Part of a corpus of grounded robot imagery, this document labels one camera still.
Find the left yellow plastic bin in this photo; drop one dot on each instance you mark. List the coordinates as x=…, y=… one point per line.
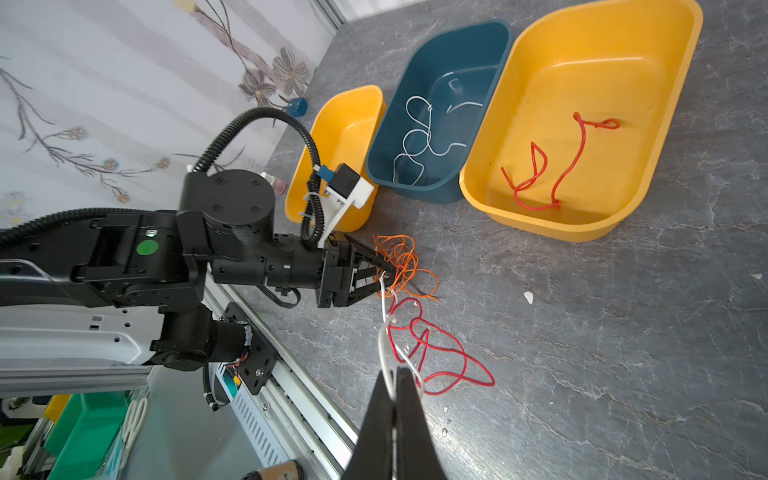
x=343, y=132

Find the small white bottle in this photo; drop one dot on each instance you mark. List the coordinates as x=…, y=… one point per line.
x=278, y=185

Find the teal plastic bin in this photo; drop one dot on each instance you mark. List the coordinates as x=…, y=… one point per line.
x=436, y=112

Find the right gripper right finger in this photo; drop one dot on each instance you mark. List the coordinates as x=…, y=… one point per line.
x=415, y=455

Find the green plastic bin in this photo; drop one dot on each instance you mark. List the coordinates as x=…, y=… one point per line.
x=84, y=432

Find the right yellow plastic bin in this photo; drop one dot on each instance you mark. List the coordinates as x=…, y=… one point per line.
x=576, y=125

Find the roll of tape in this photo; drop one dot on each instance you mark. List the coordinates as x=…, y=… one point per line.
x=289, y=470

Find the small blue box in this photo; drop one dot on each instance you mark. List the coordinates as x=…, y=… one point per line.
x=297, y=107

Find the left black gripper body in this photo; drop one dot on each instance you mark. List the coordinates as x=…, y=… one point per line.
x=350, y=274

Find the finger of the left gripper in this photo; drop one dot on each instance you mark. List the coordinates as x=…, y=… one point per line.
x=387, y=270

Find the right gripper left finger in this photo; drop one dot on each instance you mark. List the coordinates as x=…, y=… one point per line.
x=372, y=457

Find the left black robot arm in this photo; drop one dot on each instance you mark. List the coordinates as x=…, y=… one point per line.
x=123, y=286

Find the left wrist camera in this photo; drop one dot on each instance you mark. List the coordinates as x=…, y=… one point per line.
x=345, y=188

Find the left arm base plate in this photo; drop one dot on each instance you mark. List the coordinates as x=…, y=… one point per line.
x=255, y=368

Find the yellow plastic bin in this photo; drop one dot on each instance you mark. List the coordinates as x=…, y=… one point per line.
x=343, y=132
x=576, y=125

